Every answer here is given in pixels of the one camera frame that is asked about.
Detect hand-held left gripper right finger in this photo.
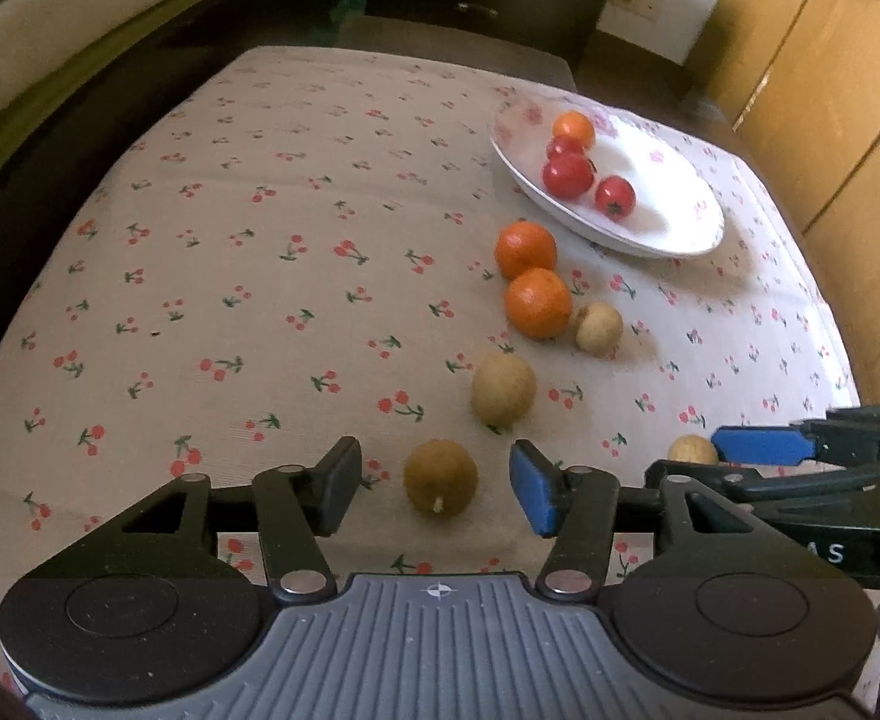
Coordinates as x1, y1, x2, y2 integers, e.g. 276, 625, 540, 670
509, 439, 786, 605

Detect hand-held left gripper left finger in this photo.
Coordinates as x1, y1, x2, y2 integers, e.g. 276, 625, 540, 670
57, 435, 364, 607

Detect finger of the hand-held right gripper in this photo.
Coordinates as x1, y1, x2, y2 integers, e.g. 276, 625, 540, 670
644, 459, 880, 503
711, 405, 880, 466

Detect brown longan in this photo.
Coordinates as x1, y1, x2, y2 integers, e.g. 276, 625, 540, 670
668, 435, 720, 466
471, 354, 539, 426
576, 304, 625, 355
403, 440, 480, 517

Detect orange mandarin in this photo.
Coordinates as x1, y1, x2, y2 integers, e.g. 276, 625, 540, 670
504, 268, 573, 340
494, 220, 559, 280

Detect white floral plate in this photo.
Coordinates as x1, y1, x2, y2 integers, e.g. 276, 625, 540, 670
489, 94, 726, 260

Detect orange cherry tomato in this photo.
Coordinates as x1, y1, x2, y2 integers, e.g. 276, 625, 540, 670
551, 111, 597, 151

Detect cherry print tablecloth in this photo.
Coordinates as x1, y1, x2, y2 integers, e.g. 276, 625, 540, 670
0, 45, 880, 698

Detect wooden wardrobe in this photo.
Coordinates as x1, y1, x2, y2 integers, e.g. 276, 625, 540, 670
690, 0, 880, 406

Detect green plastic bag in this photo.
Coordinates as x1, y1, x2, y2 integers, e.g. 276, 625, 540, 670
320, 0, 373, 46

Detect dark wooden bed frame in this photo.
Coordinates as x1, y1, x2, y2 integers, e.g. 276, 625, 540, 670
0, 0, 366, 421

